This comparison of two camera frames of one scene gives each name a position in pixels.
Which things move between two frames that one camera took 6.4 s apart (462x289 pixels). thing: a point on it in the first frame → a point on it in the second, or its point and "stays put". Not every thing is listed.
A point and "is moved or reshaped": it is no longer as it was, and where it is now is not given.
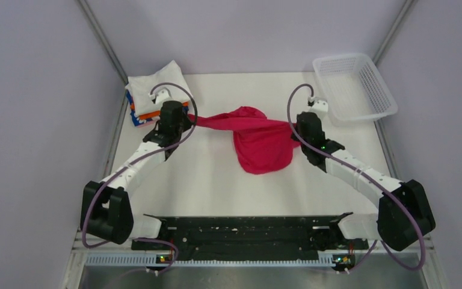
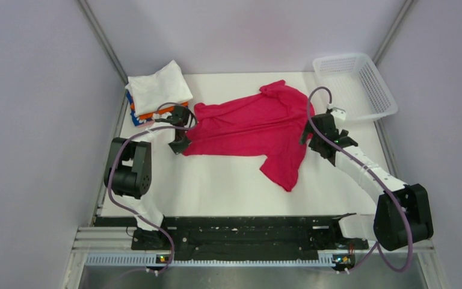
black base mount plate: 249,238 stays put
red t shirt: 263,144 is moved or reshaped
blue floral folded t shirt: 136,120 stays put
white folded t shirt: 142,87 stays put
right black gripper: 296,127 → 307,130
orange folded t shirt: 153,114 stays put
